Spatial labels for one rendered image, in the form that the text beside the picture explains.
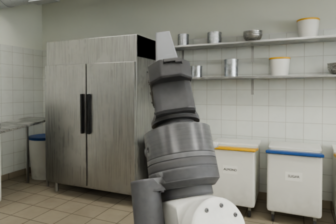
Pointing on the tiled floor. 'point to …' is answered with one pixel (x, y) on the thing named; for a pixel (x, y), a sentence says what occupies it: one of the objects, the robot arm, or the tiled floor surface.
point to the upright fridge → (98, 111)
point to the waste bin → (37, 156)
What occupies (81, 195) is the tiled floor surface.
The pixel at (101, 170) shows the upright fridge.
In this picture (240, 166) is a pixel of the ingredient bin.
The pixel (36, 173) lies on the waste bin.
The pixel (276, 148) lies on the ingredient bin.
